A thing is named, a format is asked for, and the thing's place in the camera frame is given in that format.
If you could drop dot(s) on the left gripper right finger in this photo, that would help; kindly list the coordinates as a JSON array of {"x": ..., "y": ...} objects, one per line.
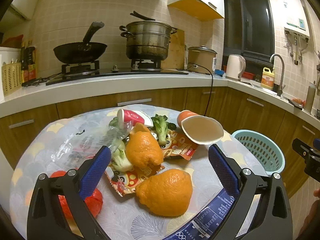
[{"x": 272, "y": 218}]

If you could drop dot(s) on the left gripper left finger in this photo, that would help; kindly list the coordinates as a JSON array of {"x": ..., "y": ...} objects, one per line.
[{"x": 46, "y": 219}]

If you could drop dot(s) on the red plastic bag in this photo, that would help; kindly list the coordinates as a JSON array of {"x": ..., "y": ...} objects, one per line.
[{"x": 93, "y": 202}]

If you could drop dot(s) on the blue milk carton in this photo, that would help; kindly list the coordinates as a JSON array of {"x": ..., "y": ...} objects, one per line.
[{"x": 206, "y": 222}]

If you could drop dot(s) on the clear plastic bag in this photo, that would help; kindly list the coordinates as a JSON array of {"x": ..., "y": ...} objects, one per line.
[{"x": 84, "y": 144}]

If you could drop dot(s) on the orange panda snack bag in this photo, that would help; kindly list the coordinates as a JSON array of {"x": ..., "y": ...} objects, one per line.
[{"x": 126, "y": 182}]

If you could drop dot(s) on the pale bok choy stalk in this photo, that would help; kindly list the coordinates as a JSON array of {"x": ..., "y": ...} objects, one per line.
[{"x": 120, "y": 161}]

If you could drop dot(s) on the large orange peel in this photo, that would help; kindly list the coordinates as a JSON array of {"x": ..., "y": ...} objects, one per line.
[{"x": 167, "y": 194}]

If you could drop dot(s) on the orange paper cup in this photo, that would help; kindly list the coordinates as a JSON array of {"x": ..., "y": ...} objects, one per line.
[{"x": 200, "y": 129}]

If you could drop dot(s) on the torn orange snack wrapper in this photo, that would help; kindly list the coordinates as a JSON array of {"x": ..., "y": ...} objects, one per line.
[{"x": 178, "y": 145}]

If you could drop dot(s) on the green bok choy piece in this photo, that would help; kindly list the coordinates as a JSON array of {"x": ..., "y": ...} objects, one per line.
[{"x": 162, "y": 128}]

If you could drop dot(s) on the light blue trash basket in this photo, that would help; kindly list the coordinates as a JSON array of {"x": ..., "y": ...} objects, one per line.
[{"x": 263, "y": 148}]

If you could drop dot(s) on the dark kitchen window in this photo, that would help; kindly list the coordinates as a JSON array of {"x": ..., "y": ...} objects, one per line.
[{"x": 249, "y": 29}]

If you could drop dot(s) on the person's right hand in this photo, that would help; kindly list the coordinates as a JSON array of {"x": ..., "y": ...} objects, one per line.
[{"x": 312, "y": 212}]

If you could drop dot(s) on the black smartphone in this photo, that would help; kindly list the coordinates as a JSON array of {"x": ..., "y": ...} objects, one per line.
[{"x": 295, "y": 104}]

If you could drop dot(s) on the grey thermos bottle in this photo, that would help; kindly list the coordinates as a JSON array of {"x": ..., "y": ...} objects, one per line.
[{"x": 310, "y": 97}]

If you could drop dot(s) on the patterned tablecloth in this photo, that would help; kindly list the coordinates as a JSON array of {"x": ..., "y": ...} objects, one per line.
[{"x": 120, "y": 217}]

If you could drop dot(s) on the wooden base cabinets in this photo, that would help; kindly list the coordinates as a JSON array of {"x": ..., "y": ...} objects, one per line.
[{"x": 233, "y": 109}]

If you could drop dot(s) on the yellow detergent bottle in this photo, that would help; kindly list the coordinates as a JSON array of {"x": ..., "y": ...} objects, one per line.
[{"x": 267, "y": 79}]

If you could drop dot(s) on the red tray on counter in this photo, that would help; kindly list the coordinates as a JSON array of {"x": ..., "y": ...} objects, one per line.
[{"x": 248, "y": 75}]

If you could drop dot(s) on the white electric kettle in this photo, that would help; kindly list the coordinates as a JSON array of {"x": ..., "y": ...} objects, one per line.
[{"x": 236, "y": 66}]

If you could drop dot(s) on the blue small container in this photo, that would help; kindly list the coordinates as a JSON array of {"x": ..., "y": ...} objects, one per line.
[{"x": 219, "y": 72}]

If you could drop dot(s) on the black gas stove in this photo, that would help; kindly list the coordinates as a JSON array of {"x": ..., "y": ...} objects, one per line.
[{"x": 91, "y": 70}]

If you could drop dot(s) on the beige woven basket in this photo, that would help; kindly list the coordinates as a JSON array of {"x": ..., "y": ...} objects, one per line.
[{"x": 11, "y": 77}]

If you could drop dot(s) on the white water heater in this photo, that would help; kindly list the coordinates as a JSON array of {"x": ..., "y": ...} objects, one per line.
[{"x": 293, "y": 17}]

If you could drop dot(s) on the beige rice cooker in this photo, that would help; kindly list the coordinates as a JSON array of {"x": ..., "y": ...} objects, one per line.
[{"x": 201, "y": 60}]

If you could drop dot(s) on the black frying pan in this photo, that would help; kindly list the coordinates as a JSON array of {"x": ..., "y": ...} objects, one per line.
[{"x": 84, "y": 51}]

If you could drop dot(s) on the dark sauce bottle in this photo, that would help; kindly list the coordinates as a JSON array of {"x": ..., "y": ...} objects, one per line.
[{"x": 31, "y": 60}]

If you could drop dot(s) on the wooden cutting board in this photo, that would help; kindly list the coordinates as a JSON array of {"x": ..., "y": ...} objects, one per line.
[{"x": 175, "y": 59}]

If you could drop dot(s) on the stainless steel steamer pot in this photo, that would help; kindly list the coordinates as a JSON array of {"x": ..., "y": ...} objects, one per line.
[{"x": 147, "y": 39}]

